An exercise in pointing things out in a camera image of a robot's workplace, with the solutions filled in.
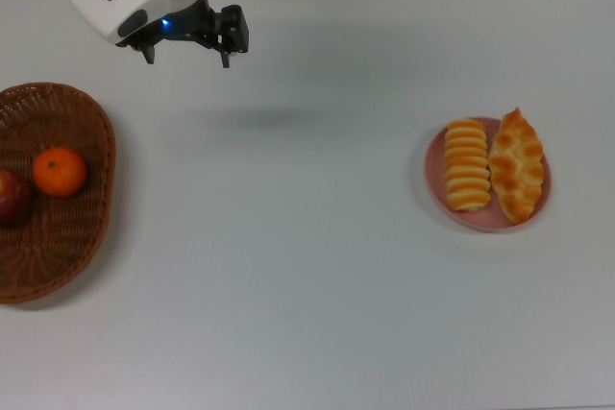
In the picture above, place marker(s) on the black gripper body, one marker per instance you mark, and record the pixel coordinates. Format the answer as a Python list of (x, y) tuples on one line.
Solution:
[(192, 23)]

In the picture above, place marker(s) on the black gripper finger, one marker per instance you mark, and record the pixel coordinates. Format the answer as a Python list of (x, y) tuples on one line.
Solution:
[(149, 52), (233, 31)]

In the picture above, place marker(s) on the orange toy mandarin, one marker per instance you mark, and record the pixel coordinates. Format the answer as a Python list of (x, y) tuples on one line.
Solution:
[(59, 172)]

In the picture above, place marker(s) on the red toy apple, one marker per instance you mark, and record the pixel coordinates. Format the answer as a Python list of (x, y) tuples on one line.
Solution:
[(13, 199)]

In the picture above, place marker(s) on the striped toy bread roll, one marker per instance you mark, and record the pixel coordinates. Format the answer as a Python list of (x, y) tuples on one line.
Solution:
[(467, 165)]

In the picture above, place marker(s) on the braided toy bread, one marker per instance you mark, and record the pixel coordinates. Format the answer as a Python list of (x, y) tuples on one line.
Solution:
[(516, 165)]

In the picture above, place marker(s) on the brown woven basket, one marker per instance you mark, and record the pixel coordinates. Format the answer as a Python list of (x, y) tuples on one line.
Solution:
[(57, 247)]

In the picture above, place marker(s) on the pink plate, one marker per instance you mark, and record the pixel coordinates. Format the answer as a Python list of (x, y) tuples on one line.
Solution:
[(480, 221)]

